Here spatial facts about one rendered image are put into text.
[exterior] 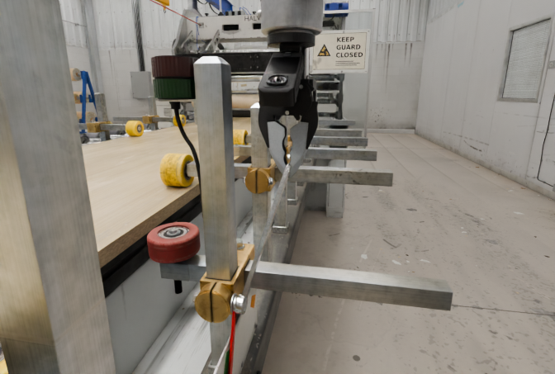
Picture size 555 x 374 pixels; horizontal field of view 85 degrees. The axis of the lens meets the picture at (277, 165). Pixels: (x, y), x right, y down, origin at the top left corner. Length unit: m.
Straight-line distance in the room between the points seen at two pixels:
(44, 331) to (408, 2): 9.47
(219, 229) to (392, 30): 9.03
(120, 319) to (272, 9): 0.56
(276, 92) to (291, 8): 0.13
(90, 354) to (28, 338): 0.03
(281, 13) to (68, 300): 0.38
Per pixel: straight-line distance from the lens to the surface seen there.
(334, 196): 2.81
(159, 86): 0.40
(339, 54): 2.65
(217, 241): 0.43
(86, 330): 0.22
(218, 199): 0.40
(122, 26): 11.18
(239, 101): 2.79
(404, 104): 9.27
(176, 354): 0.73
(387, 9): 9.39
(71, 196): 0.19
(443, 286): 0.51
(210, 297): 0.45
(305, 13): 0.45
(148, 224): 0.62
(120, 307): 0.64
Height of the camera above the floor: 1.12
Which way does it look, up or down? 14 degrees down
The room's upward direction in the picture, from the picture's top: straight up
